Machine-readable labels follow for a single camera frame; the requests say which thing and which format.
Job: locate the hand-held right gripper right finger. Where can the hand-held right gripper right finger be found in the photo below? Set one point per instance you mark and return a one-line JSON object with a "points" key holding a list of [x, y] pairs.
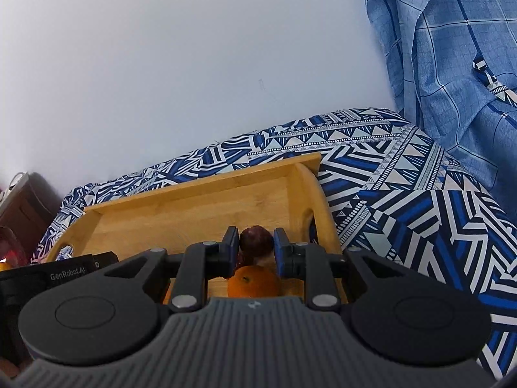
{"points": [[280, 250]]}

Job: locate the red plastic basket bowl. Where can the red plastic basket bowl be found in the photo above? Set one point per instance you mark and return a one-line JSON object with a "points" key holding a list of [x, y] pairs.
{"points": [[8, 246]]}

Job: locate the wooden tray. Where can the wooden tray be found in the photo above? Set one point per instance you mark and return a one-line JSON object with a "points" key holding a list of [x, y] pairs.
{"points": [[181, 210]]}

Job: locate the brownish orange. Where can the brownish orange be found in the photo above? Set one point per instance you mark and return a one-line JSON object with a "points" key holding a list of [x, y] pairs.
{"points": [[254, 283]]}

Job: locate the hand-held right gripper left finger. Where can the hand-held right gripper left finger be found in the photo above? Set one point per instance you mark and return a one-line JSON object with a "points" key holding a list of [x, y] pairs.
{"points": [[232, 246]]}

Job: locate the red date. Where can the red date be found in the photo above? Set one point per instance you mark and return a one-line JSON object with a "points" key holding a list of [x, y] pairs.
{"points": [[255, 240]]}

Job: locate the blue plaid cloth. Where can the blue plaid cloth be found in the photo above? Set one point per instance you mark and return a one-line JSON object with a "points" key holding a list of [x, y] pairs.
{"points": [[444, 48]]}

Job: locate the brown box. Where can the brown box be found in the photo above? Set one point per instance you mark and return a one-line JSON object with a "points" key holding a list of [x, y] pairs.
{"points": [[36, 210]]}

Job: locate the white paper bag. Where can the white paper bag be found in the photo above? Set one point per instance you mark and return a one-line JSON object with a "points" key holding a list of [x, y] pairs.
{"points": [[10, 188]]}

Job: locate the blue white patterned tablecloth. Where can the blue white patterned tablecloth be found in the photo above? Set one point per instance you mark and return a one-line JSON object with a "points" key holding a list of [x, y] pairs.
{"points": [[404, 210]]}

